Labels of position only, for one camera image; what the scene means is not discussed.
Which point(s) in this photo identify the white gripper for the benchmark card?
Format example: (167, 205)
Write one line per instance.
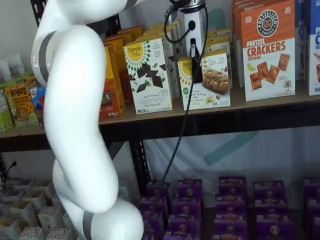
(197, 32)

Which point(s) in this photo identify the Simple Mills almond bar box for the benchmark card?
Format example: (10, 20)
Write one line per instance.
(217, 48)
(220, 32)
(218, 40)
(217, 82)

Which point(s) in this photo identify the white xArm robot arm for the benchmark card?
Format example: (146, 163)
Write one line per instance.
(75, 100)

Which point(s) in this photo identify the Simple Mills sweet thins box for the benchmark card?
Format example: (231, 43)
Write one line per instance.
(173, 82)
(177, 30)
(150, 100)

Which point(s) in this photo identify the orange pretzel crackers box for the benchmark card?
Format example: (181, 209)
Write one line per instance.
(236, 25)
(267, 82)

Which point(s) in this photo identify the orange yellow snack box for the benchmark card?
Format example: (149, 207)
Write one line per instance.
(127, 82)
(112, 100)
(132, 31)

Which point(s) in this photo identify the black metal shelf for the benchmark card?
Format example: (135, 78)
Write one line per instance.
(225, 155)

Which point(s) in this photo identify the blue pretzel crackers box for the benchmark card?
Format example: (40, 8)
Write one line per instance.
(315, 82)
(301, 32)

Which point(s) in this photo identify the purple Annie's snack box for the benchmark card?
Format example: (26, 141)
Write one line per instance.
(315, 230)
(231, 206)
(189, 191)
(271, 208)
(268, 193)
(158, 191)
(312, 190)
(229, 228)
(153, 225)
(181, 237)
(232, 190)
(181, 227)
(153, 206)
(185, 209)
(274, 228)
(313, 208)

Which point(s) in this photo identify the blue Z Bar box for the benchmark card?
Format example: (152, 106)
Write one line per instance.
(37, 100)

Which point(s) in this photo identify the orange brown snack box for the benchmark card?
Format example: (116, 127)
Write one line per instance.
(31, 80)

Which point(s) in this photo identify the yellow Bobo's snack box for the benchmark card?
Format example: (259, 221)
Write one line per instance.
(22, 105)

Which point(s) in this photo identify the green snack box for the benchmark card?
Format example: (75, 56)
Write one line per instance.
(5, 112)

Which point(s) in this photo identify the white pouch bag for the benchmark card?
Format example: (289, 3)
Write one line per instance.
(4, 71)
(16, 66)

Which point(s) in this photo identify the white open top carton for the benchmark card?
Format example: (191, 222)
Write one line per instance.
(31, 234)
(23, 212)
(50, 220)
(58, 235)
(34, 200)
(8, 228)
(43, 187)
(13, 196)
(23, 185)

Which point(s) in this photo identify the black power plug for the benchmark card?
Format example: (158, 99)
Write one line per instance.
(13, 164)

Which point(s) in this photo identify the white wall outlet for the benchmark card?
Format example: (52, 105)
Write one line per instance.
(124, 191)

